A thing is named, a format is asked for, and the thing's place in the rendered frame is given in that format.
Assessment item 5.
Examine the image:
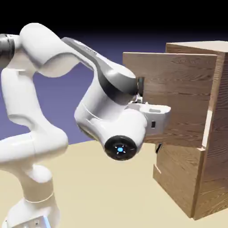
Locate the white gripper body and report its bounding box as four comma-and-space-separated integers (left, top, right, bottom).
127, 102, 172, 135

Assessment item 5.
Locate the large wood cabinet door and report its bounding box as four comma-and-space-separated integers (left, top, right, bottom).
122, 52, 218, 149

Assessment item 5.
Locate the small wood cabinet door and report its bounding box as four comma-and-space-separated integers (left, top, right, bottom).
152, 143, 205, 219

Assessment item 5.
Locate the light wood cabinet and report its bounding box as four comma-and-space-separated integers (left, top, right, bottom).
152, 40, 228, 221

